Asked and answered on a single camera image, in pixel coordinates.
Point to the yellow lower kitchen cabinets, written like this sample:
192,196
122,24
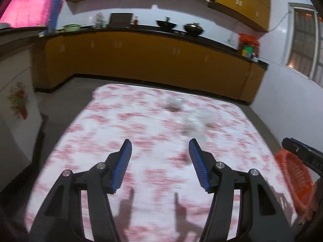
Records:
151,55

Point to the red bottle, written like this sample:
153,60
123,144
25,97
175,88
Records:
134,21

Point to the black wok with lid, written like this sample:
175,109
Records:
193,29

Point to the green and white pot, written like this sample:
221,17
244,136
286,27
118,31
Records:
72,27

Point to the yellow container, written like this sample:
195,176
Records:
244,53

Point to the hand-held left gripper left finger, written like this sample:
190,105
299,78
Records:
123,166

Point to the green container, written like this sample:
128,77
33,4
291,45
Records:
248,48

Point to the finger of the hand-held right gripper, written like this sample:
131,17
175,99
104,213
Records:
302,153

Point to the red floral tablecloth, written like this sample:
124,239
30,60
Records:
151,136

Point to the open black wok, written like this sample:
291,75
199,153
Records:
166,24

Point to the barred window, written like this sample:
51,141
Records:
305,42

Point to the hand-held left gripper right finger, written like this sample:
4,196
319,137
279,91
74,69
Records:
199,166

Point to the crumpled clear plastic wrap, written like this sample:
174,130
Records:
198,122
173,103

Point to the short yellow wall cabinet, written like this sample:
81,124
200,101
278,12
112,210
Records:
242,0

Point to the red bag on rack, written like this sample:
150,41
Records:
248,39

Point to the pink curtain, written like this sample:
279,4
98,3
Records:
32,2

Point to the clear jar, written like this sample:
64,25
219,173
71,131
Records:
99,20

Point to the person's right hand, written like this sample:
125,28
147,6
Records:
311,201

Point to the orange plastic basin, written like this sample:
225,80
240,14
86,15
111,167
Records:
295,179

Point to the dark cutting board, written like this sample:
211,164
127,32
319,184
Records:
121,19

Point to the white fridge with floral decal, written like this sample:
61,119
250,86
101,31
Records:
15,136

